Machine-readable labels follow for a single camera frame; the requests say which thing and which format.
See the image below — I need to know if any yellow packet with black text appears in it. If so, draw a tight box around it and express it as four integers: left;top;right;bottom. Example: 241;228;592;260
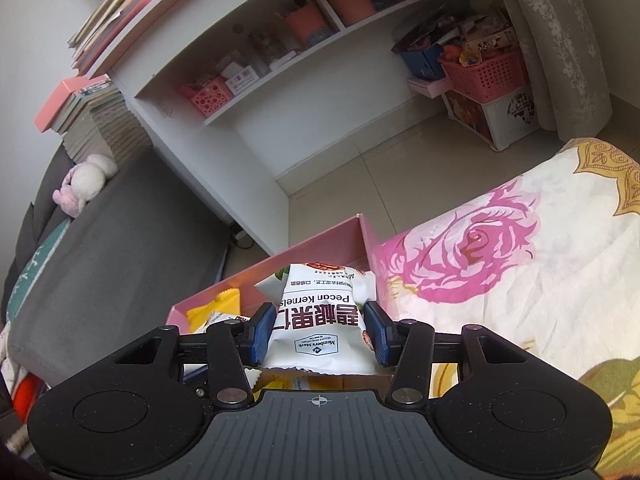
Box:
246;368;313;392

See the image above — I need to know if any pink plush toy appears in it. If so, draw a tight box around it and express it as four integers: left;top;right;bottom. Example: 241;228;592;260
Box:
52;170;89;219

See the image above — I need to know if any white plush toy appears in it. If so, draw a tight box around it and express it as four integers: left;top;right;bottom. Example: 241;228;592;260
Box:
70;153;120;207

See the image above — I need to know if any white floral blanket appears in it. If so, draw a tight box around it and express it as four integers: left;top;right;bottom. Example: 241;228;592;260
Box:
0;320;31;392

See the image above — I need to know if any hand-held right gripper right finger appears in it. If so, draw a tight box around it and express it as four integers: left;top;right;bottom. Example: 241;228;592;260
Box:
364;301;527;407

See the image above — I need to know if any pink perforated basket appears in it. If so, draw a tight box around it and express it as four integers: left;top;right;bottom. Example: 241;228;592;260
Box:
186;77;236;117

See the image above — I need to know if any white bookshelf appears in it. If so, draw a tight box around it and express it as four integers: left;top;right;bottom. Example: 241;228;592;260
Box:
87;0;501;257

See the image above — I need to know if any white ornament storage box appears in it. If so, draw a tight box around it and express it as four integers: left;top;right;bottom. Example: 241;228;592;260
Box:
441;85;542;152

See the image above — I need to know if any pink cardboard box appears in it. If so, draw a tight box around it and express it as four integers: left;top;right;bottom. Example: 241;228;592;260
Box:
166;214;397;396

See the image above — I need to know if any lace curtain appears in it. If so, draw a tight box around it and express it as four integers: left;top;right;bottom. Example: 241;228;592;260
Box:
491;0;614;134

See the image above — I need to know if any clear jar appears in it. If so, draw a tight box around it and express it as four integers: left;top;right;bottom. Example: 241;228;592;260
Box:
249;26;284;67

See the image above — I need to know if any row of books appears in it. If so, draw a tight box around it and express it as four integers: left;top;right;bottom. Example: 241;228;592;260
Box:
66;0;167;77

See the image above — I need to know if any large pink basket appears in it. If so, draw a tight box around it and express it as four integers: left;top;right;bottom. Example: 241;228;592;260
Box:
439;49;529;102

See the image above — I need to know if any grey sofa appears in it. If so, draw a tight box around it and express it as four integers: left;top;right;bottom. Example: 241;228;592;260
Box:
0;147;236;411

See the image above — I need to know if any stack of books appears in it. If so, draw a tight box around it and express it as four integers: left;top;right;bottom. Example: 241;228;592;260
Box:
34;74;152;167

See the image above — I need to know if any floral tablecloth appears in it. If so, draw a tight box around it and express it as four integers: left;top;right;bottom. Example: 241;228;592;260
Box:
370;137;640;480

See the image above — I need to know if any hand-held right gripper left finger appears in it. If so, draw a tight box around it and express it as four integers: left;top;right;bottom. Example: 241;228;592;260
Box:
114;302;277;407

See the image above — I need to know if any salmon pen holder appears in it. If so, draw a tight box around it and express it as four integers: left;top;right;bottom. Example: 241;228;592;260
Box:
284;2;332;52

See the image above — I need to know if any pink tray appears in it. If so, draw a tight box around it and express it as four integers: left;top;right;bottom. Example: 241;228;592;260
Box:
406;76;452;99

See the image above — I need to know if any blue box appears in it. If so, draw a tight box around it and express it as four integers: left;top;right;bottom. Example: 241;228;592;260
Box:
397;44;447;82

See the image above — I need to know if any white pecan packet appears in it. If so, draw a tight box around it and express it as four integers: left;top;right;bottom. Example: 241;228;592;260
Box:
254;261;377;377

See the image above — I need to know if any white label box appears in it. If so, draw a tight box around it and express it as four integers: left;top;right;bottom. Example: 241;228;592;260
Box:
222;71;259;94

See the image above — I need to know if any teal cushion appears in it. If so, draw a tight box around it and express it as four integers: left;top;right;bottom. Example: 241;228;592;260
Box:
5;219;72;322

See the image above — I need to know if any salmon pot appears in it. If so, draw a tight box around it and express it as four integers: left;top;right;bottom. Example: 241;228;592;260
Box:
320;0;377;27

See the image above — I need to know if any pile of toys and packets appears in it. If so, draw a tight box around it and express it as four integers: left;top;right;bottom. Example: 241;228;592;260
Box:
391;10;522;68

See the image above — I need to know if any large yellow snack packet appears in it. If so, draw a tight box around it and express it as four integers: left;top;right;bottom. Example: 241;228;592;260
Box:
186;287;242;333

